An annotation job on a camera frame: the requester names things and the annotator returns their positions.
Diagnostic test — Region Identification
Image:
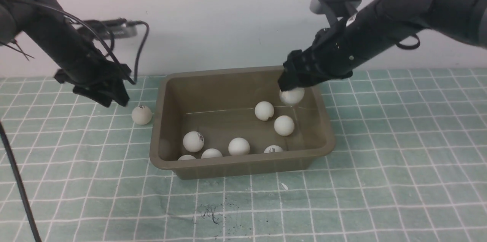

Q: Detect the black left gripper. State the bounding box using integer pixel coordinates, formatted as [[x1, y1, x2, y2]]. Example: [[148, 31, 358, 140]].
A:
[[53, 58, 132, 98]]

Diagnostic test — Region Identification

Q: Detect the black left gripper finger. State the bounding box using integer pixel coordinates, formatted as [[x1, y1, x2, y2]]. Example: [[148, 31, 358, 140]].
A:
[[278, 75, 304, 92]]

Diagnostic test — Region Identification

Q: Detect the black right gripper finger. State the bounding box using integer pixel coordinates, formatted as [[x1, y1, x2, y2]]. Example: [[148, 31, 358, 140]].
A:
[[112, 80, 129, 107], [90, 92, 113, 107]]

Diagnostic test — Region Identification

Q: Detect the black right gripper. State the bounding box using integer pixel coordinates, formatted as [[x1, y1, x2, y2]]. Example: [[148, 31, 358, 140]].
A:
[[282, 27, 354, 86]]

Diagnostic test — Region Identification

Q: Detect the white ping-pong ball DHS print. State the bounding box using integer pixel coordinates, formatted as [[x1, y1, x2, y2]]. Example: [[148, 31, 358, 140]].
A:
[[132, 105, 153, 125]]

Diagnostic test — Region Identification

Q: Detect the white ping-pong ball top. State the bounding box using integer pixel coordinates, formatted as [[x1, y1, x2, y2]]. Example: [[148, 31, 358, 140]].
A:
[[274, 115, 294, 137]]

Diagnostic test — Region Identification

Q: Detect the white ping-pong ball front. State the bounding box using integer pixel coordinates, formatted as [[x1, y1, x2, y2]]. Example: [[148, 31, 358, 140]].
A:
[[263, 145, 284, 153]]

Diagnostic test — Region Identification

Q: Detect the white ping-pong ball with logo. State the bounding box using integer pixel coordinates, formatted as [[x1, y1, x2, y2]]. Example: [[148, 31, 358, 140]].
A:
[[183, 131, 205, 153]]

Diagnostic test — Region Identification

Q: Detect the white ping-pong ball plain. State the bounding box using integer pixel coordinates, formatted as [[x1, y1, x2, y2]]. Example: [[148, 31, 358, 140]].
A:
[[201, 148, 223, 159]]

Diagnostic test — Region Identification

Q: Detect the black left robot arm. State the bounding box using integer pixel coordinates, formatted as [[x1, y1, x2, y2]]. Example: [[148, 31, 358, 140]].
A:
[[1, 0, 309, 107]]

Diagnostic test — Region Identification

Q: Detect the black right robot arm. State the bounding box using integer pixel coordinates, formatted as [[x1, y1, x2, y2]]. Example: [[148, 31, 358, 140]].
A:
[[278, 0, 487, 92]]

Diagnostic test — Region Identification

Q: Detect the brown plastic bin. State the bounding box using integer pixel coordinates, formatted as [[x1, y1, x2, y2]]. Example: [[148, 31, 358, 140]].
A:
[[149, 66, 336, 180]]

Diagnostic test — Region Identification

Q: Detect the green checkered table cloth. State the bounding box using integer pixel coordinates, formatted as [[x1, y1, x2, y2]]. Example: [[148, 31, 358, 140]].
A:
[[0, 68, 487, 242]]

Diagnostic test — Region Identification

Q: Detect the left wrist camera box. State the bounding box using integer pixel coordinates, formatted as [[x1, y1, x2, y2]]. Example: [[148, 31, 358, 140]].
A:
[[309, 0, 363, 26]]

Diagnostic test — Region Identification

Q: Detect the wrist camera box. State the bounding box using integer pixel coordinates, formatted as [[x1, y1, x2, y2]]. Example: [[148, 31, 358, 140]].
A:
[[309, 0, 363, 26], [71, 18, 137, 41]]

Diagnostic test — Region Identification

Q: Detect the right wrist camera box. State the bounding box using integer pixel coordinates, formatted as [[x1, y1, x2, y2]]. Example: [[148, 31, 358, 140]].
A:
[[71, 18, 137, 41]]

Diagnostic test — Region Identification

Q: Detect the black camera cable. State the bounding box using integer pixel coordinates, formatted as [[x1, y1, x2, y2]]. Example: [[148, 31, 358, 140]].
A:
[[127, 21, 150, 84]]

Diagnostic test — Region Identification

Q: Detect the black cable left edge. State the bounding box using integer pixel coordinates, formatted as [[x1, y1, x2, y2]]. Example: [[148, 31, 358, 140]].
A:
[[0, 120, 42, 242]]

